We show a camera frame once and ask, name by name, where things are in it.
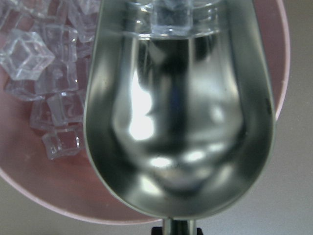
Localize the metal ice scoop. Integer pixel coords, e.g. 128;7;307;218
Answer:
84;0;275;235

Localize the ice cube in scoop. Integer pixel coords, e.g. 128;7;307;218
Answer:
150;0;193;38

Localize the clear ice cube pile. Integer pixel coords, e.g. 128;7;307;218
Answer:
0;0;100;160

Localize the pink bowl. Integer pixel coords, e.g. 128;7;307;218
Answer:
0;0;291;225

